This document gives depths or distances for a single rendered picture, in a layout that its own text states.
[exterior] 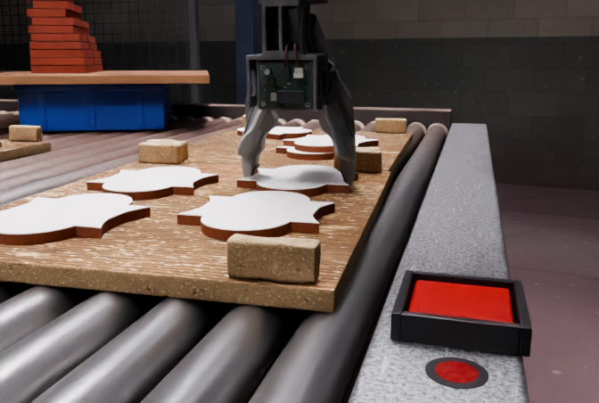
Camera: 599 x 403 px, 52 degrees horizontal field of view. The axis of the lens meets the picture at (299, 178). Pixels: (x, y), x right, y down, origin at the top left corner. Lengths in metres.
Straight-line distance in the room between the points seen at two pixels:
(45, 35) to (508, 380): 1.39
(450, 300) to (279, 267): 0.11
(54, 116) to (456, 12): 4.56
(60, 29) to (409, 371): 1.35
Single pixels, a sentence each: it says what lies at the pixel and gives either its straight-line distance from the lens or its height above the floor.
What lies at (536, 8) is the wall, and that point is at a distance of 5.52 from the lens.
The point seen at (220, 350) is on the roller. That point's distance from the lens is 0.35.
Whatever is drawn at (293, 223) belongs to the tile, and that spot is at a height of 0.94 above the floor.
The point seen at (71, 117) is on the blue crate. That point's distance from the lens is 1.39.
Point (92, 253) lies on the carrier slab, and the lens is 0.47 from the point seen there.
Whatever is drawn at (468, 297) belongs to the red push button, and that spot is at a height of 0.93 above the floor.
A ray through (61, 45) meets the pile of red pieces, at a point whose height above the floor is 1.11.
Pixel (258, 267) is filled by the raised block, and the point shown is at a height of 0.95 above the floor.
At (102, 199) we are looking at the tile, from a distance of 0.60.
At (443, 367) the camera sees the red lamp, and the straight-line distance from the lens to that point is 0.34.
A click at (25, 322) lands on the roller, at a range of 0.43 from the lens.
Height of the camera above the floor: 1.07
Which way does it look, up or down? 11 degrees down
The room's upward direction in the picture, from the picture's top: straight up
